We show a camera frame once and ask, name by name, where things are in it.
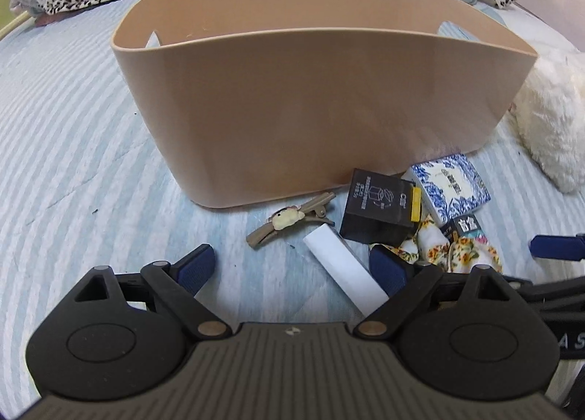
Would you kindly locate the hair clip with charm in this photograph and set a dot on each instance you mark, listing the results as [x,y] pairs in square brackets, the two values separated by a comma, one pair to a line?
[312,211]

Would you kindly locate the black white small carton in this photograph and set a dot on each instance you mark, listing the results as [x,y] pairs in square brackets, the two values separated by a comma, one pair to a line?
[464,226]

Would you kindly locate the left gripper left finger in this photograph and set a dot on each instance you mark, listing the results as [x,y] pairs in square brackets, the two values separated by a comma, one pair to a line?
[115,336]

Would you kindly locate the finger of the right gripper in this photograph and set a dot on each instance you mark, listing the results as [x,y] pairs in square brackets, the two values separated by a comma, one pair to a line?
[563,248]

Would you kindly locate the blue striped bed sheet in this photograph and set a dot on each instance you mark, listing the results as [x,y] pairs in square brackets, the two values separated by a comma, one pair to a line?
[82,184]

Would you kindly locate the pink floral pillow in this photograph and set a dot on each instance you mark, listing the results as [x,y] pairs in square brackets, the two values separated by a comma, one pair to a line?
[30,7]

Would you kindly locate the beige plastic storage bin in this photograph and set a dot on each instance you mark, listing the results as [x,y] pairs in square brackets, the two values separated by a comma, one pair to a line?
[256,100]

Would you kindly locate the white rectangular box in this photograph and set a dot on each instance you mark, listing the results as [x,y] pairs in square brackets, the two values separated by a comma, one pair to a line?
[345,269]

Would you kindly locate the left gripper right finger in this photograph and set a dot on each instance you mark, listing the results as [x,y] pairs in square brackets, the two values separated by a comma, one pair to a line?
[467,335]

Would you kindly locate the white fluffy plush toy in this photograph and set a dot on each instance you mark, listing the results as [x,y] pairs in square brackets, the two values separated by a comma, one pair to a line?
[549,110]

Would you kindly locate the black small box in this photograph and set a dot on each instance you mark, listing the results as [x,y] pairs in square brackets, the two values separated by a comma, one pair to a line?
[380,209]

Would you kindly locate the sunflower print sock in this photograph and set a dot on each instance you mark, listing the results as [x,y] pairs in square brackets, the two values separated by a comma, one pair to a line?
[428,244]

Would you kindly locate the blue white patterned box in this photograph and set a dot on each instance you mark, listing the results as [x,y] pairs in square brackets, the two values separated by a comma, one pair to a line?
[450,186]

